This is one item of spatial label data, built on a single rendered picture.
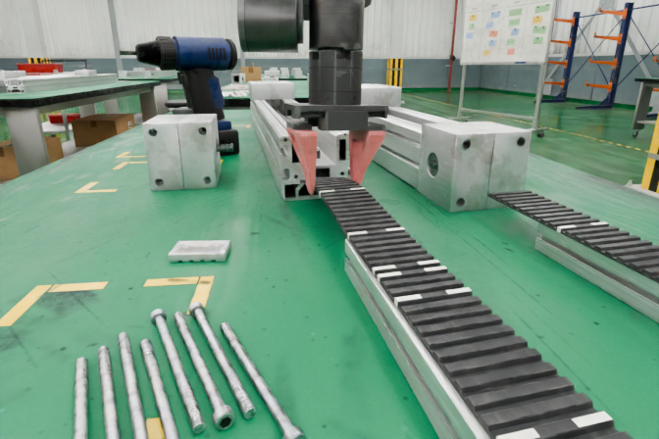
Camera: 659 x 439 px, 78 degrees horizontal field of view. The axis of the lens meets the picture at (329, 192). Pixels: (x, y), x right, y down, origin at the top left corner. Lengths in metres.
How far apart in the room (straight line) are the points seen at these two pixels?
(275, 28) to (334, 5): 0.06
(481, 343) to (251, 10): 0.35
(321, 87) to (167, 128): 0.25
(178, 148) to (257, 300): 0.33
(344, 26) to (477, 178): 0.23
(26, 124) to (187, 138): 2.29
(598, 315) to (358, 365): 0.18
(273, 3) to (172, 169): 0.28
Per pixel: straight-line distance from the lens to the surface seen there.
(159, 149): 0.61
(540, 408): 0.21
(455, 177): 0.50
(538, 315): 0.34
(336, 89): 0.43
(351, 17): 0.44
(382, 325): 0.28
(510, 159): 0.53
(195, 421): 0.23
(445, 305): 0.26
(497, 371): 0.22
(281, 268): 0.36
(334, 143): 0.54
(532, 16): 6.26
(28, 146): 2.88
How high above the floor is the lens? 0.95
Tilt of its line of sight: 17 degrees down
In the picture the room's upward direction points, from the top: straight up
